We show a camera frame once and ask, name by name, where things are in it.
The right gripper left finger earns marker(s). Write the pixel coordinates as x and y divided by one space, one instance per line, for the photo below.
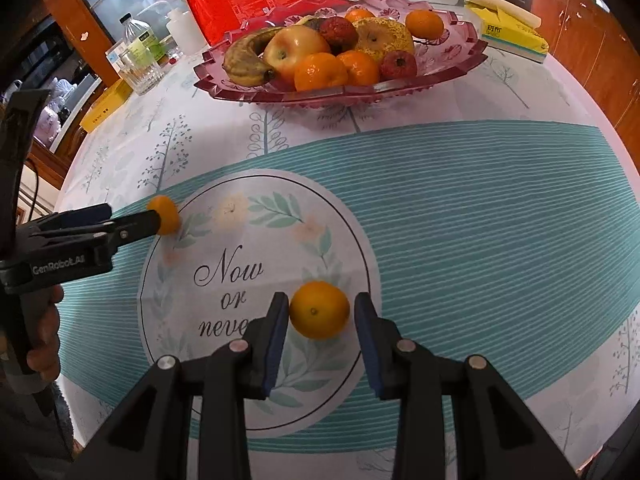
147 435

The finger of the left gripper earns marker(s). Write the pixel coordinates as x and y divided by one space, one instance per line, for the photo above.
76 218
131 228

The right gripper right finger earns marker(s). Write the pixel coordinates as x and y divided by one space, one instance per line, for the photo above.
497 435

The brown overripe banana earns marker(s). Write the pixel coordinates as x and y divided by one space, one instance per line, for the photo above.
243 61

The small yellow kumquat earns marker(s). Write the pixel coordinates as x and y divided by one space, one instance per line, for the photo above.
319 310

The red yellow apple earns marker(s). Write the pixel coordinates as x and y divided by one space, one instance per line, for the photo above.
289 46

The yellow speckled pear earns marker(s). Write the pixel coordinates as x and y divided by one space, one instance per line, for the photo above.
379 36

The dark avocado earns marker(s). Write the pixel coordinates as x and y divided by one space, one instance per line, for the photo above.
311 22

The orange tangerine plate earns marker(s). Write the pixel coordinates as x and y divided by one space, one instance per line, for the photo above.
362 70
356 14

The small dark red fruit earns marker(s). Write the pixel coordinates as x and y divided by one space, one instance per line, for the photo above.
340 34

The orange tangerine top plate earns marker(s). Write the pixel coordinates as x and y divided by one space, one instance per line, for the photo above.
356 14

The person's left hand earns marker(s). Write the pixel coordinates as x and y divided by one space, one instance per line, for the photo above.
43 358

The yellow cardboard box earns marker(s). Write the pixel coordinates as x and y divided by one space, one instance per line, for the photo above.
110 100

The round white printed placemat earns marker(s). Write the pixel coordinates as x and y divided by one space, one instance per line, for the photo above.
242 239

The clear drinking glass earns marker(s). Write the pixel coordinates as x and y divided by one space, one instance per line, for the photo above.
140 70

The white small carton box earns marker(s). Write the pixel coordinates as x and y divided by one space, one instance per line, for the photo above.
113 55

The green label glass bottle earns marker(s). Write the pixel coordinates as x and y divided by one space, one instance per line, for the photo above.
141 41

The yellow tissue pack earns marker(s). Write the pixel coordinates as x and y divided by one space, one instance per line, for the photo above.
508 27

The wooden wall cabinets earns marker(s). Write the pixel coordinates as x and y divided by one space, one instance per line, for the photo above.
593 47

